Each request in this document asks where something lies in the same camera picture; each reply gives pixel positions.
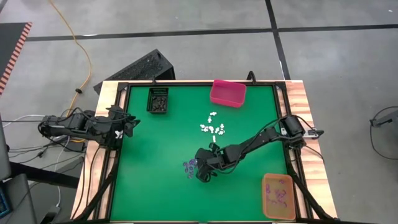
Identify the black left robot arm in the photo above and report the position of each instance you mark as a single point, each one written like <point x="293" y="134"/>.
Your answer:
<point x="74" y="126"/>

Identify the black slotted plastic basket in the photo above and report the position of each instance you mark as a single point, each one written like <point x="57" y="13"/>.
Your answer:
<point x="158" y="91"/>

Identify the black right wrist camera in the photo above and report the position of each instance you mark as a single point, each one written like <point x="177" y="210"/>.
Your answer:
<point x="214" y="146"/>

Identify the pink plastic bin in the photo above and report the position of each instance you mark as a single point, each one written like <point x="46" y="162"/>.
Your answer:
<point x="228" y="93"/>

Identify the black table frame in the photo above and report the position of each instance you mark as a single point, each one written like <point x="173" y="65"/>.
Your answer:
<point x="186" y="83"/>

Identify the wooden table board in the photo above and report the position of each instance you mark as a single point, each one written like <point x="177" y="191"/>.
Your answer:
<point x="314" y="174"/>

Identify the black perforated computer case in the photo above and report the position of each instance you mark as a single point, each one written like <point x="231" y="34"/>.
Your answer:
<point x="140" y="67"/>

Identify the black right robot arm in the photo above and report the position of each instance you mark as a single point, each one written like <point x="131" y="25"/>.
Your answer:
<point x="258" y="138"/>

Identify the black mat orange striped edge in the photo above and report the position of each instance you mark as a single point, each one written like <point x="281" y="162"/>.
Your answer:
<point x="9" y="46"/>

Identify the silver mounting bracket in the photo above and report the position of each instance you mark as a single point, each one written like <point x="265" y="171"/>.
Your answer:
<point x="312" y="133"/>

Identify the black cart leg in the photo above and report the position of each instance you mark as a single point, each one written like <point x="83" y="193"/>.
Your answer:
<point x="46" y="177"/>

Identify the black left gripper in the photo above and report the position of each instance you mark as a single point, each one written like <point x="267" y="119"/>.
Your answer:
<point x="115" y="119"/>

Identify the black diagonal frame strut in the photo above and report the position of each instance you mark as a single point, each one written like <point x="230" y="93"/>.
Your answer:
<point x="99" y="189"/>
<point x="308" y="193"/>

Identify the grey cart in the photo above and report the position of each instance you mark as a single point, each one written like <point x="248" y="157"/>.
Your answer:
<point x="18" y="199"/>

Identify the black clamp loop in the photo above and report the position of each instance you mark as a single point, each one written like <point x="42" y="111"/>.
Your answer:
<point x="252" y="77"/>

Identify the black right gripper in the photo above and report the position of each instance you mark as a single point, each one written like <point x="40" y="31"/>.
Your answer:
<point x="211" y="160"/>

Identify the orange plastic bin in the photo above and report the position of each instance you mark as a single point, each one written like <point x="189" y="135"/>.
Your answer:
<point x="280" y="214"/>

